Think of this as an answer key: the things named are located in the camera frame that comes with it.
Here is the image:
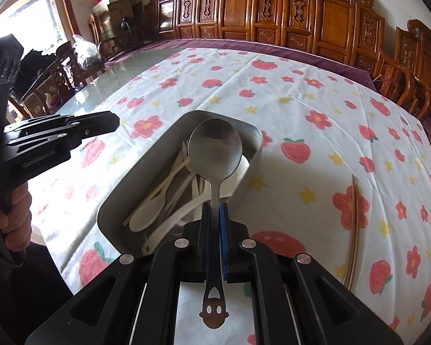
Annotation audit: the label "large white plastic spoon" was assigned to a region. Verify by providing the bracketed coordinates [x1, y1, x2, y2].
[141, 156, 250, 256]

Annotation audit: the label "small white plastic spoon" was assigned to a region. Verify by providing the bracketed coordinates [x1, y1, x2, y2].
[128, 158, 190, 232]

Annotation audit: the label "metal rectangular tray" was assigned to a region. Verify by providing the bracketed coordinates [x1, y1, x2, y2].
[96, 110, 264, 258]

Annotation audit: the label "metal smiley spoon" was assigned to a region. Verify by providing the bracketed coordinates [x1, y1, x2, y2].
[189, 118, 242, 329]

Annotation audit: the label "person's left hand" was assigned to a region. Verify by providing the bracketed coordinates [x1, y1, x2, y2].
[0, 182, 32, 252]

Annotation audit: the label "wooden dining chair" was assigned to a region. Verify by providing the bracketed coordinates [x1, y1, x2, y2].
[10, 41, 102, 118]

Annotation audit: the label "black bag on chair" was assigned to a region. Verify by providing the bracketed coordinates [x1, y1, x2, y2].
[13, 50, 57, 99]

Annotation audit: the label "strawberry flower tablecloth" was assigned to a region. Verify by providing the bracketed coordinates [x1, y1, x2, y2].
[30, 47, 431, 344]

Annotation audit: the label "stacked cardboard boxes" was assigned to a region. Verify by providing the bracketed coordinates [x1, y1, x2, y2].
[89, 0, 136, 43]

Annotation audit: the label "long carved wooden sofa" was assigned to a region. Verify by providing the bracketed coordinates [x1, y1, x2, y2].
[143, 0, 431, 116]

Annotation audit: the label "carved wooden armchair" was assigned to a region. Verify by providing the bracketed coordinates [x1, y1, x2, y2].
[395, 19, 431, 118]

